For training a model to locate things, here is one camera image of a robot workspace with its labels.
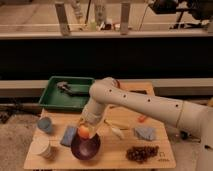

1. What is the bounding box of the small orange carrot piece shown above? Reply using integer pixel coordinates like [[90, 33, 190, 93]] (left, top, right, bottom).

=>
[[138, 116, 147, 123]]

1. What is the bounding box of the orange apple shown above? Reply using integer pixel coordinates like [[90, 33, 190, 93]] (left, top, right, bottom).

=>
[[78, 125, 89, 139]]

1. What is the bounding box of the grey tool in tray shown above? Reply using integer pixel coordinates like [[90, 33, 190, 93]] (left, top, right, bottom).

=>
[[57, 81, 88, 96]]

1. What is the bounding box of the blue grey cloth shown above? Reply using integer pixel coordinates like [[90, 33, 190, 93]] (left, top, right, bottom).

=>
[[134, 127, 156, 141]]

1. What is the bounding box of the black camera on stand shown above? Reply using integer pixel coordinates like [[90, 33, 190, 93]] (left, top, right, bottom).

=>
[[148, 0, 213, 29]]

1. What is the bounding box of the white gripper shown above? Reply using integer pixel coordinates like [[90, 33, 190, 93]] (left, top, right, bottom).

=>
[[78, 114, 100, 134]]

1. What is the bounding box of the bunch of dark grapes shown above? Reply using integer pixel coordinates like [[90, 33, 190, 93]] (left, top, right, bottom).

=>
[[126, 146, 159, 163]]

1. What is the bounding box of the red bowl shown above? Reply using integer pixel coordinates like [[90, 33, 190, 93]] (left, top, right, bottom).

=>
[[115, 79, 120, 88]]

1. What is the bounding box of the purple bowl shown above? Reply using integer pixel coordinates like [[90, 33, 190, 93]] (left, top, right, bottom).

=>
[[71, 134, 101, 160]]

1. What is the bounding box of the blue sponge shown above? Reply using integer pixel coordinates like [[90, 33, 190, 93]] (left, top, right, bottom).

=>
[[60, 126, 77, 147]]

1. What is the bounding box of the banana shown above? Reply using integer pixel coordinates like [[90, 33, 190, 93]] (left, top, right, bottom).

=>
[[104, 120, 125, 140]]

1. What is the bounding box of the black rectangular block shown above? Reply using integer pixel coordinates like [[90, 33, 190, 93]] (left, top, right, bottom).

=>
[[130, 90, 147, 94]]

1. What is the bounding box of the green plastic tray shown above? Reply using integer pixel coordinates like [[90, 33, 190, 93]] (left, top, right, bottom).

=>
[[39, 76, 94, 112]]

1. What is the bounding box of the white paper cup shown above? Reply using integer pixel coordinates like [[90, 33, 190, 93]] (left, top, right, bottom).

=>
[[34, 137, 52, 158]]

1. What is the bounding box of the blue cup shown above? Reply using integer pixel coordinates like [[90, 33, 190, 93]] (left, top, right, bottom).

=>
[[37, 117, 53, 134]]

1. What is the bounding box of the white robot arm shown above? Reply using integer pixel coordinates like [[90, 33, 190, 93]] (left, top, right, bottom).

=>
[[79, 77, 213, 171]]

